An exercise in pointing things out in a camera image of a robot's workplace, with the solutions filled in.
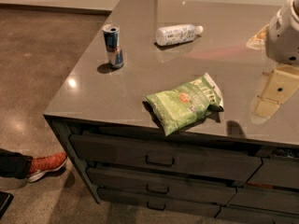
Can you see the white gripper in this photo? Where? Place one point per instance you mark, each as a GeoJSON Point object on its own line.
{"type": "Point", "coordinates": [284, 36]}

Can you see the redbull can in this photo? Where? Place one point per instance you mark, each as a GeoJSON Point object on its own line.
{"type": "Point", "coordinates": [111, 34]}

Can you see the green jalapeno chip bag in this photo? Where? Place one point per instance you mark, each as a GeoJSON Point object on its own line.
{"type": "Point", "coordinates": [186, 104]}

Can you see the clear plastic water bottle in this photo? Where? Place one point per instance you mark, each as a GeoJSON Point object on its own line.
{"type": "Point", "coordinates": [177, 34]}

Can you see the top right drawer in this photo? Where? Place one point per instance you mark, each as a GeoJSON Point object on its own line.
{"type": "Point", "coordinates": [278, 172]}

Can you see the drawer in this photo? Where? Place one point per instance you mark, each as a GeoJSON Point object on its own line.
{"type": "Point", "coordinates": [278, 172]}
{"type": "Point", "coordinates": [252, 217]}
{"type": "Point", "coordinates": [267, 199]}
{"type": "Point", "coordinates": [170, 186]}
{"type": "Point", "coordinates": [159, 203]}
{"type": "Point", "coordinates": [165, 157]}

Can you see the grey drawer cabinet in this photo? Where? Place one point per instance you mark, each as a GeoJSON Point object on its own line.
{"type": "Point", "coordinates": [65, 127]}

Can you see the middle right drawer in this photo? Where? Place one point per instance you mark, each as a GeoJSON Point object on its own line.
{"type": "Point", "coordinates": [267, 199]}

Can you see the middle left drawer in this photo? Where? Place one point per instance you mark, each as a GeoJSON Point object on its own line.
{"type": "Point", "coordinates": [170, 186]}

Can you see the bottom right drawer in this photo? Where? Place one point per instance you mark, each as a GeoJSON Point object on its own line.
{"type": "Point", "coordinates": [252, 217]}

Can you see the top left drawer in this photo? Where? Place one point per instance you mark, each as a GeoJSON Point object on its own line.
{"type": "Point", "coordinates": [165, 157]}

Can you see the bottom left drawer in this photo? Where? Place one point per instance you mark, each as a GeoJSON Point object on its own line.
{"type": "Point", "coordinates": [159, 203]}

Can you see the orange sneaker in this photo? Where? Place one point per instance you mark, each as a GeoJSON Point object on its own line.
{"type": "Point", "coordinates": [43, 165]}

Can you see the black trouser leg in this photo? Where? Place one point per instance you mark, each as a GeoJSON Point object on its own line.
{"type": "Point", "coordinates": [14, 164]}

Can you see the black object on floor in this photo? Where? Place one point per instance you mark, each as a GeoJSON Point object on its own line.
{"type": "Point", "coordinates": [5, 201]}

